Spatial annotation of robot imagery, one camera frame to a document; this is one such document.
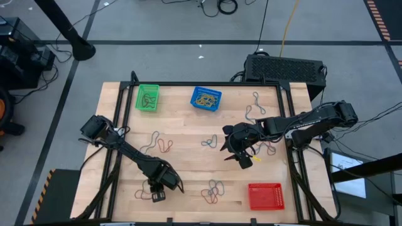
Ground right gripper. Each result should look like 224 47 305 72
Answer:
220 122 265 170

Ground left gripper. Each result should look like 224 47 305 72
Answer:
142 158 185 203

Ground red rubber band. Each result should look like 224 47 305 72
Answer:
205 185 220 202
256 141 277 157
157 138 174 154
134 179 154 201
200 187 220 205
141 93 157 110

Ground red plastic basket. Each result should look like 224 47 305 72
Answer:
247 183 286 211

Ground blue plastic basket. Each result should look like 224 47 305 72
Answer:
190 86 223 112

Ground green plastic basket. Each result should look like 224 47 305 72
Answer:
134 83 161 112

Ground black perforated computer case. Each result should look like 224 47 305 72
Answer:
244 53 327 102

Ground black mat yellow hazard stripe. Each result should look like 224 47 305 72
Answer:
30 168 82 225

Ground monitor with white screen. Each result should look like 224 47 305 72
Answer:
323 147 368 200

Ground black beam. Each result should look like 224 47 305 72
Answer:
331 152 402 183

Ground black pole stand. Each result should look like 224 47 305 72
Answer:
33 0 97 62

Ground black orange wheeled device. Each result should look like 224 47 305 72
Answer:
0 87 26 153

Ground black equipment rack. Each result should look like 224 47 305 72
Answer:
0 17 57 90

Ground black mat orange stripes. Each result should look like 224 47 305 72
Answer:
363 0 402 41

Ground black metal table frame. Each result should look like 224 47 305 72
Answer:
73 70 342 223

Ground coiled black cable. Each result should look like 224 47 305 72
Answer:
216 0 239 16

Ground yellow cable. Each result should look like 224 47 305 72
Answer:
278 0 301 58

